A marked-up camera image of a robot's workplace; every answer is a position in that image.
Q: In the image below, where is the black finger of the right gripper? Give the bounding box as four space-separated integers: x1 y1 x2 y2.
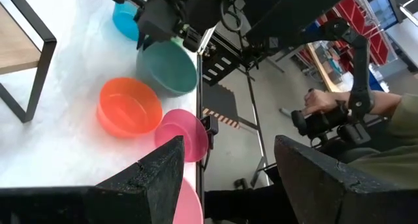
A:
135 0 181 51
182 26 202 54

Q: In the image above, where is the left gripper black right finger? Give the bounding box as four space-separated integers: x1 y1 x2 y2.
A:
274 135 418 224

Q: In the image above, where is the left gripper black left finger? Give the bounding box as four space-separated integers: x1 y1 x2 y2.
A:
0 135 185 224

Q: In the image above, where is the magenta translucent plastic bowl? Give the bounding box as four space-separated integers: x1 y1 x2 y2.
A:
153 108 209 163

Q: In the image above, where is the person's forearm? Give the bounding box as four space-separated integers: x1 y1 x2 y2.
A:
339 90 402 116

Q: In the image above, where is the black box with white slots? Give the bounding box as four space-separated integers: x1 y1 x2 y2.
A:
201 34 244 87

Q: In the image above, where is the blue plastic bowl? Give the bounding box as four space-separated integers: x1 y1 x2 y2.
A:
112 1 141 42

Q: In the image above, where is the teal plastic bowl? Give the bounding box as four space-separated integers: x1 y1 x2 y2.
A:
136 40 199 97

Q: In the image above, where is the light pink plastic bowl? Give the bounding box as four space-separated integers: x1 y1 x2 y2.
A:
172 177 204 224

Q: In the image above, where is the person's leg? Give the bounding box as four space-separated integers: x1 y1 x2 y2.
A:
347 144 418 189

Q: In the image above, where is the person's hand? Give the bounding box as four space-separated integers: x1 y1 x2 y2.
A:
302 89 350 118

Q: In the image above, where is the orange plastic bowl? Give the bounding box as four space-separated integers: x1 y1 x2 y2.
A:
96 77 163 139

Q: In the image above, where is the wooden workbench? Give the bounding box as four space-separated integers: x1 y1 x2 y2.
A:
305 42 343 93

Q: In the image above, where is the red storage bin rack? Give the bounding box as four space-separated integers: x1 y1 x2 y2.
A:
332 0 398 67

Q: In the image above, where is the black cable loop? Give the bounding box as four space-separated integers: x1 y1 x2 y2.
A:
218 0 245 34

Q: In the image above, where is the small black table camera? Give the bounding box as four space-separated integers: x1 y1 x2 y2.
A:
199 115 219 150

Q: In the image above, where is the metal table frame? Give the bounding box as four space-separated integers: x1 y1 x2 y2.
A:
243 69 274 189

